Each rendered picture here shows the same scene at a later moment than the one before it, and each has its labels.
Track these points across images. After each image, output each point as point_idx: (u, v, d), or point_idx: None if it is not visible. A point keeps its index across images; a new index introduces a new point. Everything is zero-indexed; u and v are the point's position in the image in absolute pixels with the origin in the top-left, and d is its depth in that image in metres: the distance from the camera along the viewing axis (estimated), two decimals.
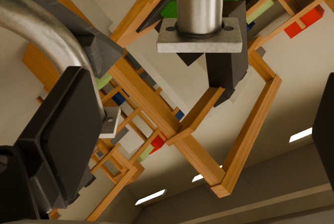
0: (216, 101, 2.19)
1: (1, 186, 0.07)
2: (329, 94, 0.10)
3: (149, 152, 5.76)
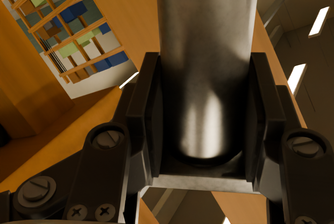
0: None
1: (104, 163, 0.07)
2: None
3: None
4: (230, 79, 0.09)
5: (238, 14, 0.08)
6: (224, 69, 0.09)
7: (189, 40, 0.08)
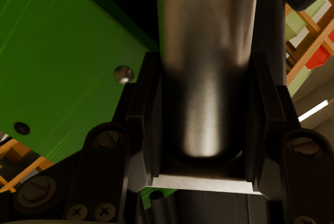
0: None
1: (104, 163, 0.07)
2: None
3: None
4: (229, 78, 0.09)
5: (238, 13, 0.08)
6: (224, 68, 0.09)
7: (188, 39, 0.09)
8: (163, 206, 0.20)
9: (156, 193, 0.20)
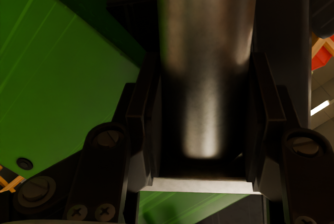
0: None
1: (103, 163, 0.07)
2: None
3: None
4: (231, 76, 0.09)
5: (240, 10, 0.08)
6: (226, 65, 0.09)
7: (191, 37, 0.08)
8: None
9: None
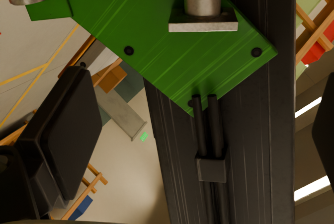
0: None
1: (1, 186, 0.07)
2: (329, 94, 0.10)
3: None
4: None
5: None
6: None
7: None
8: (216, 102, 0.31)
9: (211, 95, 0.31)
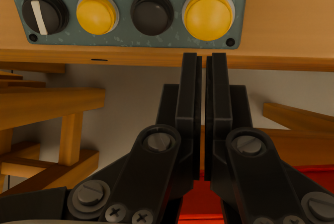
0: None
1: (150, 166, 0.07)
2: (206, 76, 0.11)
3: None
4: None
5: None
6: None
7: None
8: None
9: None
